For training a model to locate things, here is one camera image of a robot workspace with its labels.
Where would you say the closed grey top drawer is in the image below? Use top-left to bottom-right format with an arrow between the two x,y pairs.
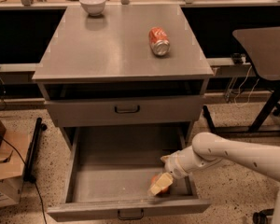
45,95 -> 203,127

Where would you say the white ceramic bowl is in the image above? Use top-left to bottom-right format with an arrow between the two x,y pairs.
79,0 -> 106,16

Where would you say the dark side table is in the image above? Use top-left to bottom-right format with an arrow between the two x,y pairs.
211,27 -> 280,134

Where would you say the open grey middle drawer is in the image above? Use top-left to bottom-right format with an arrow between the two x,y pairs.
48,124 -> 210,222

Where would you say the orange soda can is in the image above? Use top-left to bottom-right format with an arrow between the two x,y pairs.
148,27 -> 170,56

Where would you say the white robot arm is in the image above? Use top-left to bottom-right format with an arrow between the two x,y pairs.
148,132 -> 280,224

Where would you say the orange fruit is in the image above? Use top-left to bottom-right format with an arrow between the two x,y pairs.
149,175 -> 168,195

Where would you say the cardboard box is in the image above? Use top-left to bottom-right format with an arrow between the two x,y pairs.
0,120 -> 30,207

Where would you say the black caster bottom right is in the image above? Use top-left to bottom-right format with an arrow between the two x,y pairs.
252,209 -> 273,224

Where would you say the black stand leg right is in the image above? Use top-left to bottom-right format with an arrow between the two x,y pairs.
203,105 -> 217,134

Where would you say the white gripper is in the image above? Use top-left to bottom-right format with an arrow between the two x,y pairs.
148,147 -> 208,196

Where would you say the grey drawer cabinet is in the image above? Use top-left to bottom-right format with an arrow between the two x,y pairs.
33,5 -> 213,144

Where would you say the black stand leg left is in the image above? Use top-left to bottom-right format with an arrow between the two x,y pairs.
23,118 -> 47,183

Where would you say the black stand leg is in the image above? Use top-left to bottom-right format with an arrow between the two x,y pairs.
203,105 -> 217,134
23,118 -> 47,183

